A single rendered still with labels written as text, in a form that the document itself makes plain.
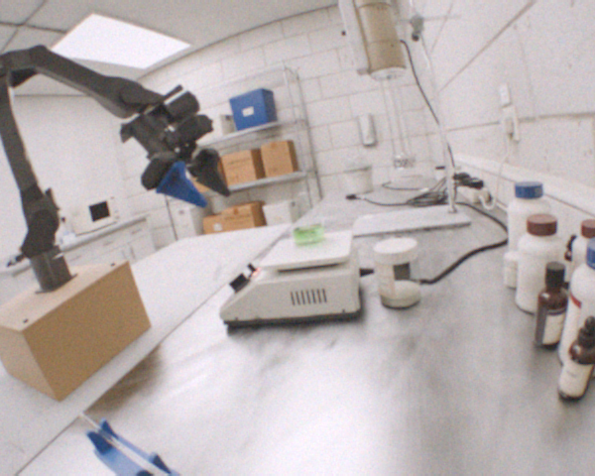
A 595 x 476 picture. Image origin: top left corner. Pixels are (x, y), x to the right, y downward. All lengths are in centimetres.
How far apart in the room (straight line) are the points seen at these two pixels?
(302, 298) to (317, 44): 278
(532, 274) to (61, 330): 57
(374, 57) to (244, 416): 76
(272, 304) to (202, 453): 22
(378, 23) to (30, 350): 90
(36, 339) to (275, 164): 242
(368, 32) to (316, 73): 217
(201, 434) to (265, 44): 312
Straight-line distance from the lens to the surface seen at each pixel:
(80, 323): 48
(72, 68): 60
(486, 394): 31
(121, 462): 32
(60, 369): 47
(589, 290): 30
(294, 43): 312
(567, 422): 30
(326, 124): 292
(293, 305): 42
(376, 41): 83
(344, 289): 40
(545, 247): 39
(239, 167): 280
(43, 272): 56
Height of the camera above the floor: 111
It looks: 14 degrees down
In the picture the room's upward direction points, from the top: 12 degrees counter-clockwise
